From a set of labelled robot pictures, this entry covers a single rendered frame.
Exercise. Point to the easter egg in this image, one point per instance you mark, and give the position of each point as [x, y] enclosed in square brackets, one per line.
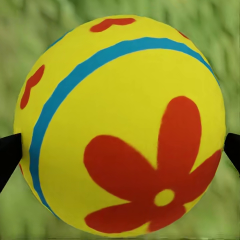
[122, 124]

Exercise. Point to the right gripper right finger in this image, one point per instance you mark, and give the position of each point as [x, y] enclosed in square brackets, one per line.
[232, 149]

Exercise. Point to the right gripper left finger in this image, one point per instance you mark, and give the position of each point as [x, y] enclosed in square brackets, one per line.
[10, 156]

